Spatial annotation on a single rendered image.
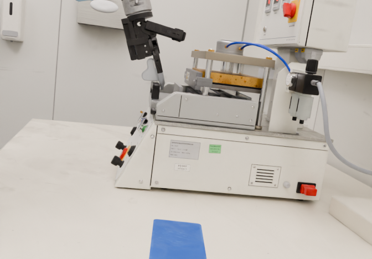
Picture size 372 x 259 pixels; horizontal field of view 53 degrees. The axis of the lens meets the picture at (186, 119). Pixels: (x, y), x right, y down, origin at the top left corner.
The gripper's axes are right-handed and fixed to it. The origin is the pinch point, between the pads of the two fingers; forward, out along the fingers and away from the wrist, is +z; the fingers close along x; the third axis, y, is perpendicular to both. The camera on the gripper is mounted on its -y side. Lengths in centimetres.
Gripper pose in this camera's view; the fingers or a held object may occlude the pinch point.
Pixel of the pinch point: (163, 84)
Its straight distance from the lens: 106.5
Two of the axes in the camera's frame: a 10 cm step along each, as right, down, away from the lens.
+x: 1.2, 1.8, -9.8
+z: 2.2, 9.6, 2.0
